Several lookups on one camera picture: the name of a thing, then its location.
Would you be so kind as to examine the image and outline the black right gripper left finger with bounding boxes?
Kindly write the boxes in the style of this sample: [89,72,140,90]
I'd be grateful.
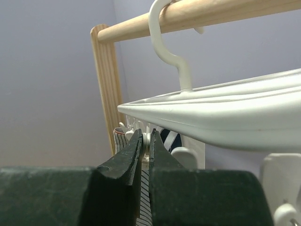
[0,131,143,226]

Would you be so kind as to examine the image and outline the wooden drying rack stand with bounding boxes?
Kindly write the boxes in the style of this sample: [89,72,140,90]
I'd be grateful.
[90,0,301,156]

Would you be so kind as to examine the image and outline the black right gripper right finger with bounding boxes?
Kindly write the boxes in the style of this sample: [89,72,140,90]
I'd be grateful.
[149,130,274,226]

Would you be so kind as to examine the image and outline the grey striped underwear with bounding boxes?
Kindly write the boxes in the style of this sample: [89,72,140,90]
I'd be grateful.
[113,127,153,226]

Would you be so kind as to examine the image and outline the white plastic clip hanger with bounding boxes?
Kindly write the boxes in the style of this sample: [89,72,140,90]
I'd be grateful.
[118,0,301,226]

